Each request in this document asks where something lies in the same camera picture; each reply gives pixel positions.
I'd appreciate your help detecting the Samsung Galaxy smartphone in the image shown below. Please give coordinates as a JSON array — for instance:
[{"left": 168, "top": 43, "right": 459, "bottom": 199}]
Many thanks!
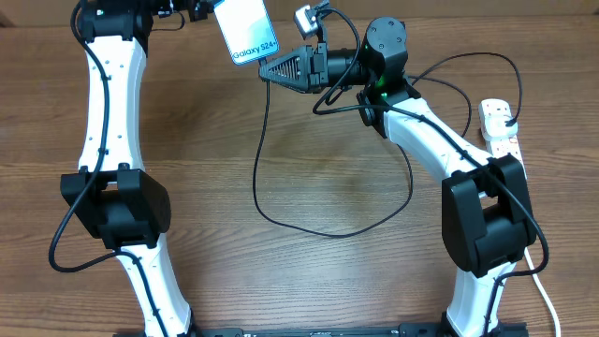
[{"left": 214, "top": 0, "right": 280, "bottom": 66}]

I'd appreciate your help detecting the black charging cable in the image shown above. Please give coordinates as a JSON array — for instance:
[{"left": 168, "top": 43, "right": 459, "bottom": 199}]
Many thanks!
[{"left": 252, "top": 51, "right": 523, "bottom": 239}]

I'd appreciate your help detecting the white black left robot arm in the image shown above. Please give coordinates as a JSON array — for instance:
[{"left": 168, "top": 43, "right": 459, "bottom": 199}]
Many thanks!
[{"left": 49, "top": 0, "right": 213, "bottom": 336}]

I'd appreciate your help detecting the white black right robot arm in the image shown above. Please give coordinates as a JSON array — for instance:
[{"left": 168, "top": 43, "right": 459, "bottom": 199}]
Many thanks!
[{"left": 258, "top": 16, "right": 545, "bottom": 336}]

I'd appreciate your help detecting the white charger plug adapter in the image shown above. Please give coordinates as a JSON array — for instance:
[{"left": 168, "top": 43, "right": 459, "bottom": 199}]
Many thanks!
[{"left": 481, "top": 114, "right": 519, "bottom": 141}]

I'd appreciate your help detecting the white power strip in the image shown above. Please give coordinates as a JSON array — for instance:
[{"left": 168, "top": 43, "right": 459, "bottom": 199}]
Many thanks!
[{"left": 477, "top": 97, "right": 528, "bottom": 179}]

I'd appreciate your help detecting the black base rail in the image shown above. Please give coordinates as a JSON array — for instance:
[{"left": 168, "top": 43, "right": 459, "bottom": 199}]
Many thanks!
[{"left": 111, "top": 321, "right": 530, "bottom": 337}]

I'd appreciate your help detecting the white power strip cord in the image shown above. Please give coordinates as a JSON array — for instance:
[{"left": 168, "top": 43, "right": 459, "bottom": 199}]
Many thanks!
[{"left": 522, "top": 245, "right": 562, "bottom": 337}]

